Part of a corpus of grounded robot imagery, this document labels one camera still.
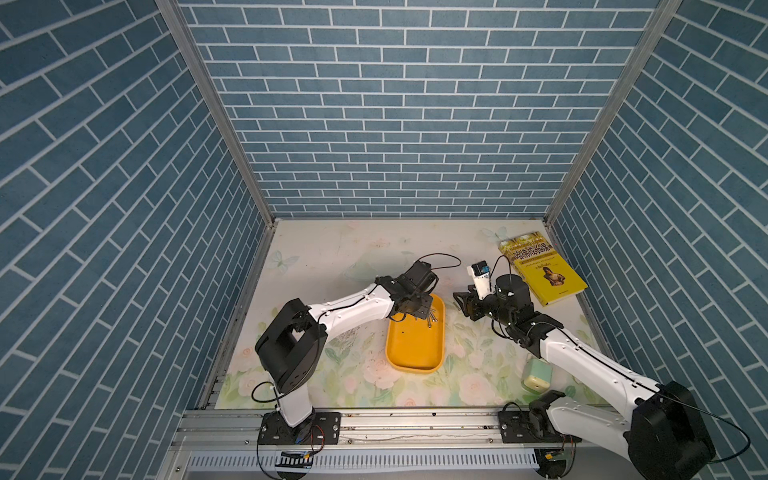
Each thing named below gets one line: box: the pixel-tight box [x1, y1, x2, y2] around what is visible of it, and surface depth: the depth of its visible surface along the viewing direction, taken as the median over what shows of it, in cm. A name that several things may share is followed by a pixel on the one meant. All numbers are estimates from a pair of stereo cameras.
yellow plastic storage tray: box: [386, 294, 446, 374], surface depth 89 cm
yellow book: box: [499, 232, 588, 307], surface depth 104 cm
